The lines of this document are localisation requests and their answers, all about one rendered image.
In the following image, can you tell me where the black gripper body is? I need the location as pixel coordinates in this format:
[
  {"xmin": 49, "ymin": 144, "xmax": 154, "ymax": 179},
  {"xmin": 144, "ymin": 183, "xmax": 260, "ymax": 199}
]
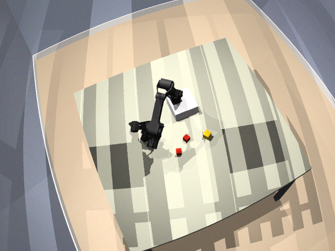
[{"xmin": 130, "ymin": 121, "xmax": 149, "ymax": 133}]

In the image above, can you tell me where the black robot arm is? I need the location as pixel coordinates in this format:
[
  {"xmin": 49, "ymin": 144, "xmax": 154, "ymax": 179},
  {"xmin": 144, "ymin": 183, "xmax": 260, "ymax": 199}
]
[{"xmin": 141, "ymin": 78, "xmax": 183, "ymax": 149}]

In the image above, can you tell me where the yellow cube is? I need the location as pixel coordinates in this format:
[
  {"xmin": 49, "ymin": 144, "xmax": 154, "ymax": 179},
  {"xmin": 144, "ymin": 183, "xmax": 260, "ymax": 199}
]
[{"xmin": 203, "ymin": 129, "xmax": 212, "ymax": 140}]

